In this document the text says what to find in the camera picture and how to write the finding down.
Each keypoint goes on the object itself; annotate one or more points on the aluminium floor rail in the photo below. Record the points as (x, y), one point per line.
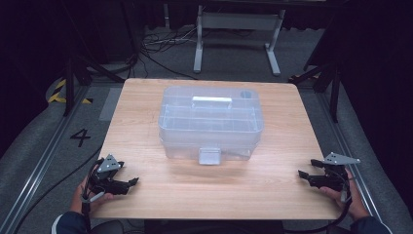
(344, 143)
(42, 165)

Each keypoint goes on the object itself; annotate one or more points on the person's right hand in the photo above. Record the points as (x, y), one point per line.
(357, 208)

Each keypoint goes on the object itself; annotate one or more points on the grey metal table frame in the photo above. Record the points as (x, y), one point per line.
(240, 21)

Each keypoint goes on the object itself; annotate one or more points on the person's left hand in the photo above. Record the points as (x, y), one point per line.
(76, 201)

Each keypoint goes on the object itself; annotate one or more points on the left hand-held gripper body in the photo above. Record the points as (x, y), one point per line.
(108, 162)

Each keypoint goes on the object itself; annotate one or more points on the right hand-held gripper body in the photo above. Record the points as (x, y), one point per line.
(337, 159)

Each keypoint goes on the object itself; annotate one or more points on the black metal stand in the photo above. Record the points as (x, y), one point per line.
(69, 87)
(334, 91)

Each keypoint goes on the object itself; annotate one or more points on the clear plastic storage box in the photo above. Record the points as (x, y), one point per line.
(211, 130)

